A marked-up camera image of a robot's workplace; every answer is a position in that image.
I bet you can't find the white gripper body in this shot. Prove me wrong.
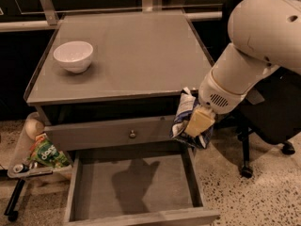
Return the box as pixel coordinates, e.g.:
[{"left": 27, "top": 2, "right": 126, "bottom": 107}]
[{"left": 198, "top": 73, "right": 246, "bottom": 114}]

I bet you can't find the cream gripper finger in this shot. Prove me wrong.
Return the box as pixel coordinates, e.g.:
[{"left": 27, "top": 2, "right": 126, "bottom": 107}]
[{"left": 184, "top": 106, "right": 215, "bottom": 137}]

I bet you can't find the blue chip bag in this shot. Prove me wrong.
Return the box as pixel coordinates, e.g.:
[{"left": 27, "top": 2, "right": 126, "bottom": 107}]
[{"left": 170, "top": 88, "right": 214, "bottom": 149}]

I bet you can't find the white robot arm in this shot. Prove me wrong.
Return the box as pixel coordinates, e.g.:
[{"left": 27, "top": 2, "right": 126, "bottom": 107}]
[{"left": 185, "top": 0, "right": 301, "bottom": 137}]

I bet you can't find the closed grey top drawer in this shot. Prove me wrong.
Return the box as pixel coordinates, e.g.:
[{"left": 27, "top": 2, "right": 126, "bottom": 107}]
[{"left": 45, "top": 116, "right": 174, "bottom": 151}]

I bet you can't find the round metal drawer knob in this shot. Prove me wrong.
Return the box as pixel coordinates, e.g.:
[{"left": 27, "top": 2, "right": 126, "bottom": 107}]
[{"left": 129, "top": 130, "right": 136, "bottom": 138}]

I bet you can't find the grey drawer cabinet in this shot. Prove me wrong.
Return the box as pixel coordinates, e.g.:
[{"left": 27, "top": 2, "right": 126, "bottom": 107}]
[{"left": 24, "top": 9, "right": 220, "bottom": 153}]

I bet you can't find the open grey middle drawer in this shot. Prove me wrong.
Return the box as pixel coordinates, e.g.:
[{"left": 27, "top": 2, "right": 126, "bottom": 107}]
[{"left": 64, "top": 142, "right": 219, "bottom": 226}]

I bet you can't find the green snack bag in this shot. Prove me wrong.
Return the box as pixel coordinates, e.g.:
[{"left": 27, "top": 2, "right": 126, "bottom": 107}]
[{"left": 30, "top": 134, "right": 70, "bottom": 169}]

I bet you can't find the black office chair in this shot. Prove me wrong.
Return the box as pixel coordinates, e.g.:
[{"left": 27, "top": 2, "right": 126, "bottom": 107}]
[{"left": 215, "top": 0, "right": 301, "bottom": 179}]

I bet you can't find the white ceramic bowl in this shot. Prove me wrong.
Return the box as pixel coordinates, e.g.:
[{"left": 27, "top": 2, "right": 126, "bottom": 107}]
[{"left": 53, "top": 40, "right": 94, "bottom": 73}]

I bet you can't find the soda can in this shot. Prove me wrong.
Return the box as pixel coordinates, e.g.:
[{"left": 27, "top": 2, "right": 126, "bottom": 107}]
[{"left": 13, "top": 163, "right": 29, "bottom": 173}]

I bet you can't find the black stand leg with wheel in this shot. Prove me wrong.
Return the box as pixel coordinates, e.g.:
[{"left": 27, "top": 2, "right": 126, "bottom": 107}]
[{"left": 4, "top": 179, "right": 25, "bottom": 222}]

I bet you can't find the metal wall rail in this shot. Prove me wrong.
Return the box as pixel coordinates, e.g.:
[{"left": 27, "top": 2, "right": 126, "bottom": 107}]
[{"left": 0, "top": 0, "right": 222, "bottom": 32}]

